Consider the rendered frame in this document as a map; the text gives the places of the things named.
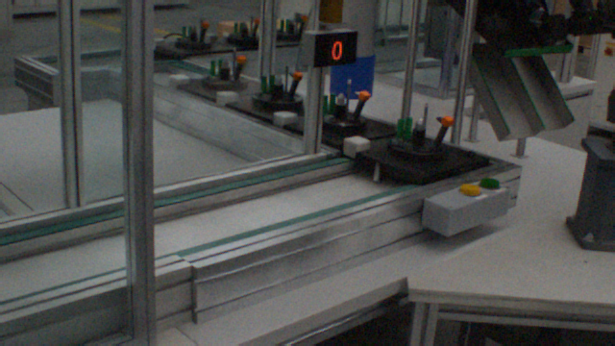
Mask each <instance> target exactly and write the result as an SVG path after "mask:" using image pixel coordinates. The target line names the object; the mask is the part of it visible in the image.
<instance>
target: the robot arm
mask: <svg viewBox="0 0 615 346"><path fill-rule="evenodd" d="M569 3H570V6H571V7H572V9H573V12H572V14H571V17H570V18H569V19H568V18H565V14H563V13H558V14H551V15H550V16H549V23H546V24H544V25H542V26H540V31H543V32H545V33H547V34H550V35H551V39H552V40H557V39H560V40H562V39H565V38H566V36H568V35H571V36H573V37H579V36H587V35H588V36H591V35H595V34H598V35H605V34H611V38H613V39H615V0H599V1H597V4H596V5H597V8H596V9H595V10H594V6H593V2H592V0H569ZM567 28H568V29H567ZM566 30H567V31H566ZM607 99H608V110H607V118H606V121H609V122H611V123H613V124H615V83H614V88H613V90H612V89H611V92H610V94H609V96H608V97H607ZM604 146H605V147H606V148H607V149H608V150H609V151H610V152H611V153H613V154H614V155H615V127H614V132H613V137H612V141H611V144H605V145H604Z"/></svg>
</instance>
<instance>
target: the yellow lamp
mask: <svg viewBox="0 0 615 346"><path fill-rule="evenodd" d="M342 11H343V0H320V2H319V16H318V20H319V21H322V22H330V23H339V22H341V21H342Z"/></svg>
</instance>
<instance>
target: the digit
mask: <svg viewBox="0 0 615 346"><path fill-rule="evenodd" d="M346 36H347V35H343V36H331V37H330V49H329V62H328V64H333V63H341V62H345V49H346Z"/></svg>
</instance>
